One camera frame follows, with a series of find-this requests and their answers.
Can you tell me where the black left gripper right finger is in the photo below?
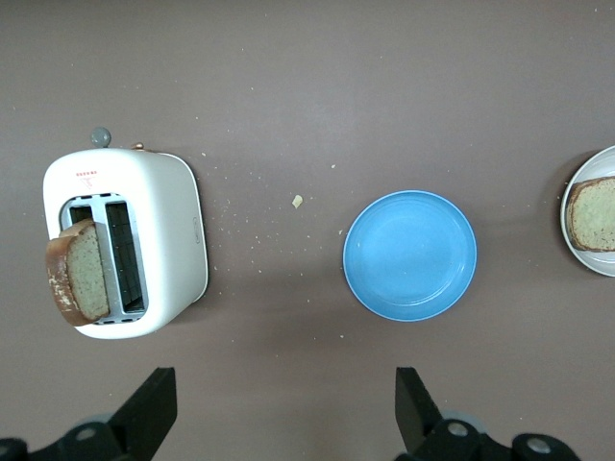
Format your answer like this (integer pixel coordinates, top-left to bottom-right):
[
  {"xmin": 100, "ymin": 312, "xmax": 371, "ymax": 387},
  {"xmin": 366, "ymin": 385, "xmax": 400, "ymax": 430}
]
[{"xmin": 394, "ymin": 367, "xmax": 580, "ymax": 461}]

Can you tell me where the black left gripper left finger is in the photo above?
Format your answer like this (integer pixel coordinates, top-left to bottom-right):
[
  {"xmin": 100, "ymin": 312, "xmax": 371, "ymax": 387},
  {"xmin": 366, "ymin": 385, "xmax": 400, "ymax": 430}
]
[{"xmin": 0, "ymin": 367, "xmax": 178, "ymax": 461}]

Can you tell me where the dark crust bread slice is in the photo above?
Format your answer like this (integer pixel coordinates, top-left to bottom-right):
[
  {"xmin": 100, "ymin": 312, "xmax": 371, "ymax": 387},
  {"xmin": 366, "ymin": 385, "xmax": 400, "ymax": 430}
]
[{"xmin": 45, "ymin": 218, "xmax": 112, "ymax": 328}]

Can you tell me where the light crust bread slice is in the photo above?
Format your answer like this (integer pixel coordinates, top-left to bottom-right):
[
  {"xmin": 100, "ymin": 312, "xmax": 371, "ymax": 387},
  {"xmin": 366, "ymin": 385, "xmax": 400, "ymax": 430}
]
[{"xmin": 565, "ymin": 176, "xmax": 615, "ymax": 254}]

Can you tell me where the blue plate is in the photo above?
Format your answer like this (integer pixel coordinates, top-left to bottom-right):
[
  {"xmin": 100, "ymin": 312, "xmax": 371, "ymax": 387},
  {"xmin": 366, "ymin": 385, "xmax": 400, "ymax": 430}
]
[{"xmin": 342, "ymin": 189, "xmax": 479, "ymax": 322}]

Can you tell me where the white toaster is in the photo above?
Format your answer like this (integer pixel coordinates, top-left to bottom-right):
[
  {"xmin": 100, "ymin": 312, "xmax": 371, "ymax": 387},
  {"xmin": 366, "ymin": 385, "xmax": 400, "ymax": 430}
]
[{"xmin": 41, "ymin": 127, "xmax": 210, "ymax": 340}]

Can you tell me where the beige plate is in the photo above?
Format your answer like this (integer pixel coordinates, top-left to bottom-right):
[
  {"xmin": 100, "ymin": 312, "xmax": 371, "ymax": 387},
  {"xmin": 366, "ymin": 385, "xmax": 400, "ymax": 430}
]
[{"xmin": 559, "ymin": 145, "xmax": 615, "ymax": 279}]

